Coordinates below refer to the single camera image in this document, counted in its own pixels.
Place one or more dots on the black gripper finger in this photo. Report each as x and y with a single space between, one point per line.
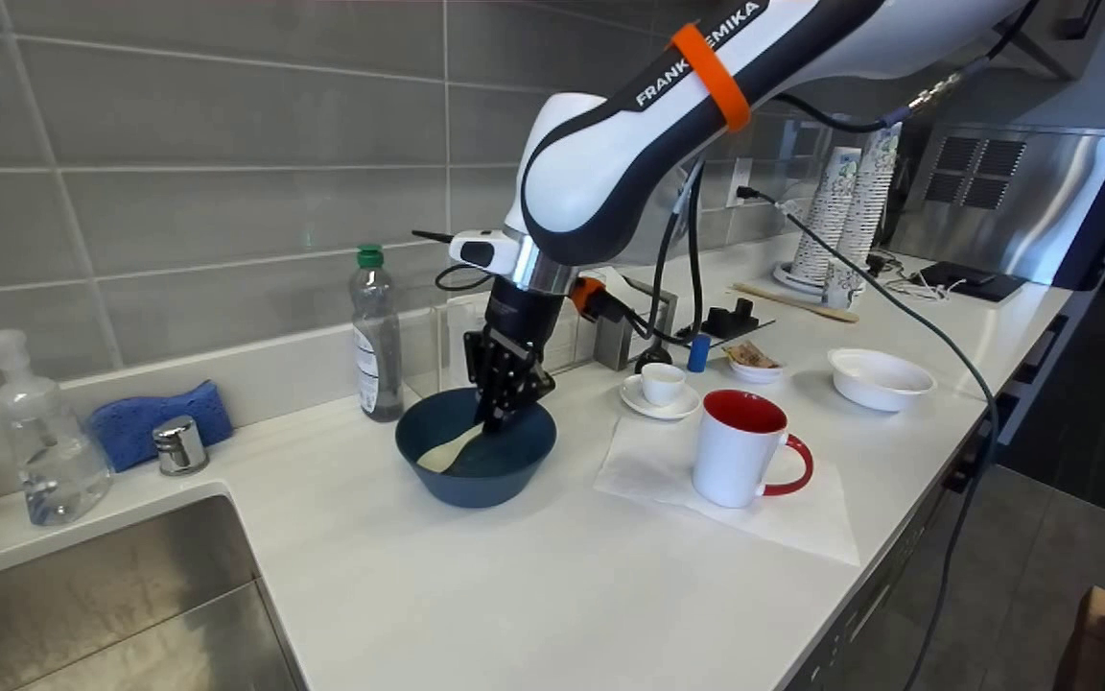
490 387
522 396

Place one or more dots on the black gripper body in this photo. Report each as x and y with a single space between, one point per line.
515 332

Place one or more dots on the cream plastic spoon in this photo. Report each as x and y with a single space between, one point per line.
444 454

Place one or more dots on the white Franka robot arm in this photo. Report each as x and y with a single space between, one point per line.
632 153

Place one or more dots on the blue bowl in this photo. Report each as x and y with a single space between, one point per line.
476 480

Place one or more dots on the large white bowl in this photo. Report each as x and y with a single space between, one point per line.
879 381

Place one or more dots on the metal napkin holder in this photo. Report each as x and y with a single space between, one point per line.
611 337

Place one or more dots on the clear bottle green cap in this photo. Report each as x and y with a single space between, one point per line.
376 346

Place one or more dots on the small white saucer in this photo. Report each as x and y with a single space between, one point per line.
654 409

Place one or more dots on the small white cup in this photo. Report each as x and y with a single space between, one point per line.
660 381

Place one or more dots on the white mug red inside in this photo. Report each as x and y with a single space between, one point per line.
732 454

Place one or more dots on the black clamp object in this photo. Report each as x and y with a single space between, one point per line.
740 314

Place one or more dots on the small dish with packets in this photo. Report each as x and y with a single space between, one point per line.
759 367

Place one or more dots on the round metal knob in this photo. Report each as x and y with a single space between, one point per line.
182 446

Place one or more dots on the white paper napkin sheet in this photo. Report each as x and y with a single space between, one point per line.
824 524

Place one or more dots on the blue sponge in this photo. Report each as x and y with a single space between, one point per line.
145 422

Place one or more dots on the clear pump soap dispenser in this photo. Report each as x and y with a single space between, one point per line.
49 446

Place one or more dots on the stainless steel sink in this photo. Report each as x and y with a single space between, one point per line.
93 614

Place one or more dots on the stainless steel appliance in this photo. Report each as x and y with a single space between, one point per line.
1025 203

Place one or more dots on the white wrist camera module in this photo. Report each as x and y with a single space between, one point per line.
474 252

